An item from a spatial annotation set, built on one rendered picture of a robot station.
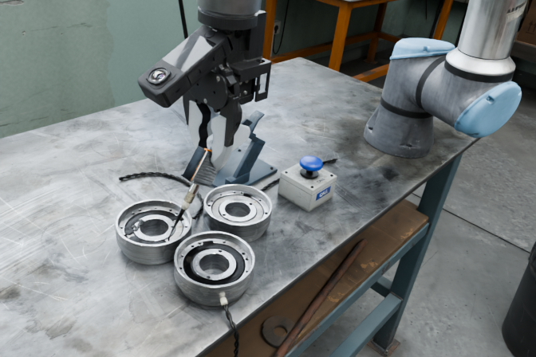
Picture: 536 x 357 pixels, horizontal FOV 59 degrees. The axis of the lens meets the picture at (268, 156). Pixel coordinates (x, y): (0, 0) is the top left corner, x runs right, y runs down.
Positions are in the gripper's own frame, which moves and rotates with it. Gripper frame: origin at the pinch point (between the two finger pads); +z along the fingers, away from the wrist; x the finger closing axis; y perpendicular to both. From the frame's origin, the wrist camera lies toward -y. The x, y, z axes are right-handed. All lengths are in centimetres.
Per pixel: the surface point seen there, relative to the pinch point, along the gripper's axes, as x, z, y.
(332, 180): -7.7, 9.1, 22.4
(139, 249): 0.4, 9.9, -11.0
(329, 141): 4.6, 13.4, 40.9
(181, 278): -7.3, 9.8, -10.5
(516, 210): -21, 94, 193
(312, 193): -7.5, 9.3, 16.9
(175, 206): 4.4, 9.8, -1.8
